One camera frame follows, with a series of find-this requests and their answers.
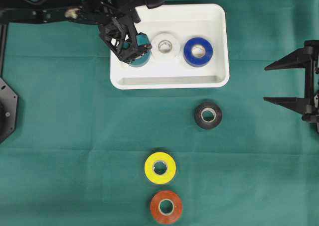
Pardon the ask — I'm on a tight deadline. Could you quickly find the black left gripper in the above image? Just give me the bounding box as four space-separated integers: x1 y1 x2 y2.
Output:
98 15 152 64

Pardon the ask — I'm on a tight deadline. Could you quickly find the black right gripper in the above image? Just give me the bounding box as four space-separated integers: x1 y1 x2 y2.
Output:
263 40 319 133

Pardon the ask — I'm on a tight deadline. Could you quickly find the green tape roll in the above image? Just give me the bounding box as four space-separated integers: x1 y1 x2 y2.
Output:
122 33 151 67

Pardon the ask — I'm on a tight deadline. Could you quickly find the white tape roll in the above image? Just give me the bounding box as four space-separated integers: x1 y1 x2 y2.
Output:
151 32 181 61

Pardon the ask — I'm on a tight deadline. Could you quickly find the blue tape roll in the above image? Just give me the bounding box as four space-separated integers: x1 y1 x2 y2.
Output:
183 37 213 67

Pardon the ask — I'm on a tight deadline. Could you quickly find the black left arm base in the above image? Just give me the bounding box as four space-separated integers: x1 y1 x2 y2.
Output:
0 78 18 143

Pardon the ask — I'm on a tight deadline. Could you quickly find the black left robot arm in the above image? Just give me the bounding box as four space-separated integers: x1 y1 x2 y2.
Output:
0 0 152 64

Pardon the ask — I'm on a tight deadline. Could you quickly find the white plastic tray case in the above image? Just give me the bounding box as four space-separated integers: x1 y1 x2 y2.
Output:
110 3 230 90

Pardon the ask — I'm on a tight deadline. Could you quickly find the black tape roll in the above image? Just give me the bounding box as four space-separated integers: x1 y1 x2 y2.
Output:
194 102 222 129

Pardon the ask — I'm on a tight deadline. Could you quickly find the yellow tape roll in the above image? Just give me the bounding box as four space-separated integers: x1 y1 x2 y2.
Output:
144 152 177 185

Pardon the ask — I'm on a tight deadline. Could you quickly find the orange tape roll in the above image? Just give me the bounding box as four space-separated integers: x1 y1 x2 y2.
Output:
150 190 183 225

